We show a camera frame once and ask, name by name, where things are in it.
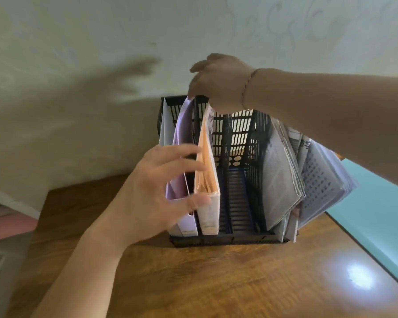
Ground person's right hand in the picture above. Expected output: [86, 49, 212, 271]
[187, 53, 256, 115]

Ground person's left hand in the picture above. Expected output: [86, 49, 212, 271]
[118, 144, 212, 243]

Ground purple paper folder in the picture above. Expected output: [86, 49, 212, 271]
[165, 97, 200, 237]

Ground orange paper folder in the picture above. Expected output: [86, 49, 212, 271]
[193, 103, 222, 236]

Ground person's left forearm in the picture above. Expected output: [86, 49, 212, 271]
[30, 208, 136, 318]

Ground person's right forearm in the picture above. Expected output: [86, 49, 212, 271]
[244, 67, 398, 197]

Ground white paper folder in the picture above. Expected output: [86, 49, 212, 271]
[159, 97, 180, 148]

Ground black plastic file rack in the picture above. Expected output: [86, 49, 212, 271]
[157, 95, 291, 250]

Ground grey folded newspaper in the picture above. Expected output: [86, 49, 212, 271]
[261, 117, 306, 232]

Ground white paper sheets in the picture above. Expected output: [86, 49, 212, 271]
[273, 208, 300, 244]

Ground clear sleeve with dotted sheet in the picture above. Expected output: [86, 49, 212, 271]
[297, 136, 359, 229]

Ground teal flat folder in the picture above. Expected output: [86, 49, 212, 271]
[325, 158, 398, 292]

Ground pink cushion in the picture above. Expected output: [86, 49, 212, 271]
[0, 212, 39, 244]

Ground thin beaded bracelet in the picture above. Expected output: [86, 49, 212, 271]
[241, 69, 258, 110]

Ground white furniture frame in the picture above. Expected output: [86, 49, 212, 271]
[0, 185, 41, 318]

